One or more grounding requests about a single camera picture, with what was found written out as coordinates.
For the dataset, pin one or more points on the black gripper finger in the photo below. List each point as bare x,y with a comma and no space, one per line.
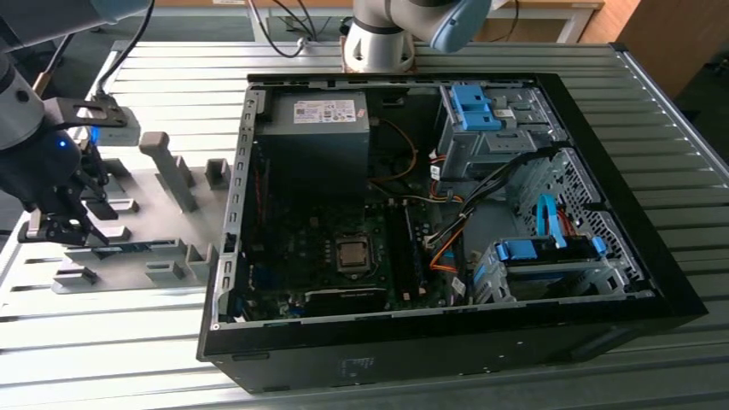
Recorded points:
43,226
76,196

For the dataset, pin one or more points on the black RAM slot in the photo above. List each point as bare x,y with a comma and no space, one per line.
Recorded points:
397,252

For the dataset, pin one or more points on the grey parts rack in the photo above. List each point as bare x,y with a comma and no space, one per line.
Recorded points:
171,222

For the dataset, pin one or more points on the dark green motherboard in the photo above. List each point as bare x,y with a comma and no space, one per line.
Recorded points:
301,256

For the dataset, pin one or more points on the grey power supply unit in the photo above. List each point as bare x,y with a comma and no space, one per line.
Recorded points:
313,154

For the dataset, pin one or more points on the silver CPU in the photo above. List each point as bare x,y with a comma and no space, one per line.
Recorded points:
353,255

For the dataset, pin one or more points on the black graphics card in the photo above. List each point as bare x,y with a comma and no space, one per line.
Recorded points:
344,301

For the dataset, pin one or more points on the CPU socket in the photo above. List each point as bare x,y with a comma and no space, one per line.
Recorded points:
370,256

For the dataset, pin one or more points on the black open PC case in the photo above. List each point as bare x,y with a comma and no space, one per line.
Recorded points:
398,354

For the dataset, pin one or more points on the blue drive bay latch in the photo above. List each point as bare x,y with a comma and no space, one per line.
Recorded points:
472,109

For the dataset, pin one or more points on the grey optical drive cage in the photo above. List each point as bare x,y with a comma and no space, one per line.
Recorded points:
501,149

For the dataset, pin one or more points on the blue disk carrier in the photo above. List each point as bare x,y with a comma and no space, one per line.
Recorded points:
514,250

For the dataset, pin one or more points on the grey disk bay cage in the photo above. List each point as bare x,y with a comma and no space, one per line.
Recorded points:
569,277

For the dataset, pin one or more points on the brown wooden cabinet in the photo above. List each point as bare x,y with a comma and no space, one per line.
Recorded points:
672,34

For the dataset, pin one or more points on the black camera bracket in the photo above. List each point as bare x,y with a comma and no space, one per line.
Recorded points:
60,109

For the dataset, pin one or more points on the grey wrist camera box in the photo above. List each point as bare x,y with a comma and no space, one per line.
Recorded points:
119,134

